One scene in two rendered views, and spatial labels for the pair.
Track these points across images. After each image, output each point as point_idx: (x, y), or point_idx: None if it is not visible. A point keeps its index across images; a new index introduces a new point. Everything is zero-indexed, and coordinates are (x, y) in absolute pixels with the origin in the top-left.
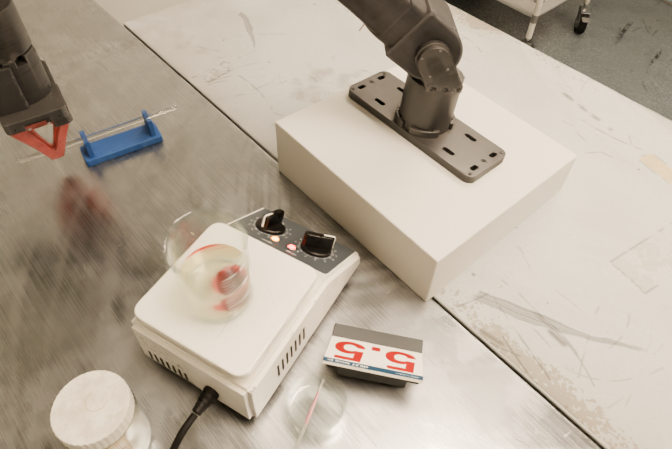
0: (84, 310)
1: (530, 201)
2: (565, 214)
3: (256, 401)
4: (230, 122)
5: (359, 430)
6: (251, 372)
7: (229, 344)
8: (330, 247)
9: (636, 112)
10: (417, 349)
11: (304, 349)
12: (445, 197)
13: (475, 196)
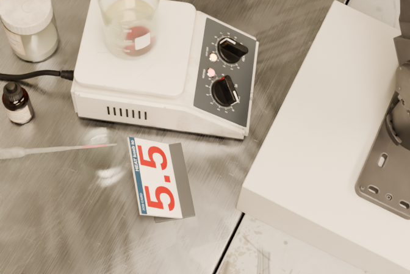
0: None
1: (384, 266)
2: None
3: (79, 105)
4: None
5: (100, 191)
6: (82, 85)
7: (94, 61)
8: (229, 102)
9: None
10: (184, 213)
11: (149, 129)
12: (323, 174)
13: (340, 202)
